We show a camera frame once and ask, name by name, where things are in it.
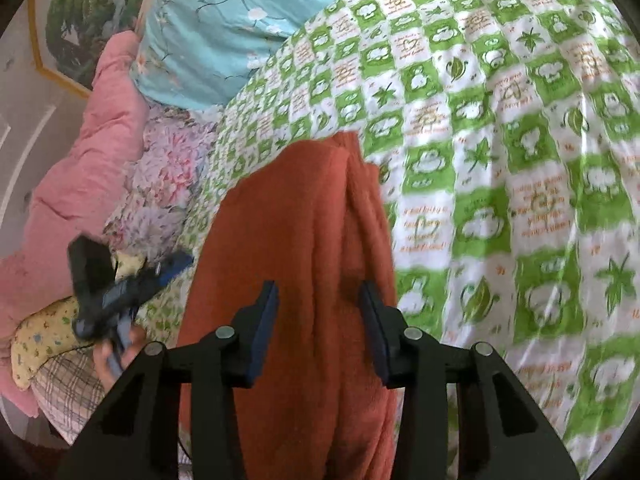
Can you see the blue floral quilt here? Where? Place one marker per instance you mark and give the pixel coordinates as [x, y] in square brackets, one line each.
[210, 25]

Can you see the pink quilt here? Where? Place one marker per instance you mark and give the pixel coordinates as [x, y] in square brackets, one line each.
[75, 170]

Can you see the green checked bed sheet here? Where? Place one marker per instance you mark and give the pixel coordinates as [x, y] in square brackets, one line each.
[500, 160]

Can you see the person's left hand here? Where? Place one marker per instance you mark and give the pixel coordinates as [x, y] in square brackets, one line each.
[105, 365]

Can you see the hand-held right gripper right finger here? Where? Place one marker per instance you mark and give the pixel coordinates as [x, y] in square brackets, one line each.
[372, 332]

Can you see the yellow printed pillow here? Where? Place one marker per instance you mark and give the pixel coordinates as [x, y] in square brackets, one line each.
[45, 330]

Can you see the plaid cloth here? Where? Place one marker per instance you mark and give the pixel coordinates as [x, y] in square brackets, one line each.
[65, 390]

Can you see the orange knit sweater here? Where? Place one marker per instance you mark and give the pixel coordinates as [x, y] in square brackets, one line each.
[300, 220]

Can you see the purple floral blanket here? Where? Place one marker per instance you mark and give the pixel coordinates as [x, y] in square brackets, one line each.
[165, 160]

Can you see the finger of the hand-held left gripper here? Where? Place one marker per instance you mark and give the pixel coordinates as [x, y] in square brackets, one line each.
[172, 266]

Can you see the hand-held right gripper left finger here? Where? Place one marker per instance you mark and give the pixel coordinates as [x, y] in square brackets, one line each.
[265, 332]

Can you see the yellow framed wall picture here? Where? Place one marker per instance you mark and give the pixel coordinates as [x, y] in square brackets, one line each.
[80, 20]

